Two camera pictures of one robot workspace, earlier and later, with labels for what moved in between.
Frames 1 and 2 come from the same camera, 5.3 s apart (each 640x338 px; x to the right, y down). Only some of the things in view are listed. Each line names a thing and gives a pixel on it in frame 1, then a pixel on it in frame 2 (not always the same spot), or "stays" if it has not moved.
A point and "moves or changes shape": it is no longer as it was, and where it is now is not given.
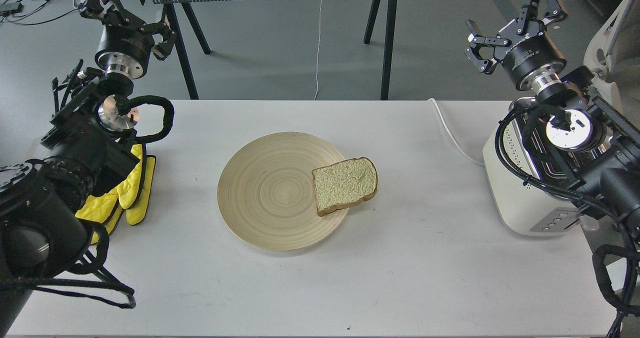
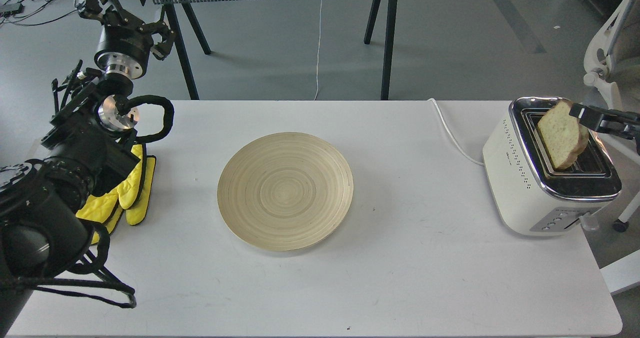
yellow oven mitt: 104,210 stays
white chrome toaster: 535,184 stays
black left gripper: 126,44 stays
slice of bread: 344,183 moves or changes shape
